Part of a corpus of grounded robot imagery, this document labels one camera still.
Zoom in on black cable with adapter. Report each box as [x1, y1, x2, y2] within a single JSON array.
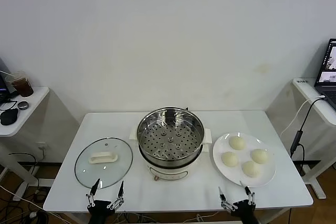
[[289, 96, 327, 177]]

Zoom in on cream electric cooker pot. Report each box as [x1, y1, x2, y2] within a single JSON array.
[[139, 144, 211, 182]]

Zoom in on stainless steel steamer basket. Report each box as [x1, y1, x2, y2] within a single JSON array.
[[130, 106, 212, 166]]

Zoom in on white charging cable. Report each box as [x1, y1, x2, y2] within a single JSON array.
[[279, 95, 326, 138]]

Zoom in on glass lid with cream handle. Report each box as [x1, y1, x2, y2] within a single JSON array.
[[74, 136, 134, 189]]

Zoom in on plastic cup of iced coffee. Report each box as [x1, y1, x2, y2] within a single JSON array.
[[0, 70, 34, 98]]

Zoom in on white side table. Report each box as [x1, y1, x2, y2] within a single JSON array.
[[292, 77, 336, 200], [0, 86, 50, 186]]

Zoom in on tangled dark floor cables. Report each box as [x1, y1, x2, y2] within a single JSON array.
[[0, 184, 53, 224]]

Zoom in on open grey laptop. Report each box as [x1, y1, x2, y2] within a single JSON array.
[[314, 38, 336, 95]]

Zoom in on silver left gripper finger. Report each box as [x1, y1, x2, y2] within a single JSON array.
[[107, 180, 125, 211], [86, 178, 102, 208]]

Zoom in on white cables under table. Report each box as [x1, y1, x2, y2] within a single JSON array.
[[115, 210, 219, 224]]

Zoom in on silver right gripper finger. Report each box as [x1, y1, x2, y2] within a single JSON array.
[[218, 186, 236, 211], [245, 186, 256, 206]]

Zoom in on black thin desk cable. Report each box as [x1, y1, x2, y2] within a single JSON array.
[[0, 99, 19, 111]]

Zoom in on white steamed baozi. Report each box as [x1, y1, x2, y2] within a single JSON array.
[[228, 136, 246, 151], [221, 152, 239, 167], [250, 148, 269, 164], [241, 161, 261, 178]]

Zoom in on white round plate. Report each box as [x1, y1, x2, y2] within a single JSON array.
[[212, 132, 277, 188]]

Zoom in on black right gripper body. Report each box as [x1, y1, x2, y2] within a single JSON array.
[[230, 199, 259, 224]]

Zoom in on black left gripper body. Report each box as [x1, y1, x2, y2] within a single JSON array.
[[88, 199, 116, 224]]

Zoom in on black floor cable loop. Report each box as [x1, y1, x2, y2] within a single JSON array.
[[7, 152, 40, 188]]

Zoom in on black computer mouse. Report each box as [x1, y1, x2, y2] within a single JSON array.
[[0, 108, 20, 126]]

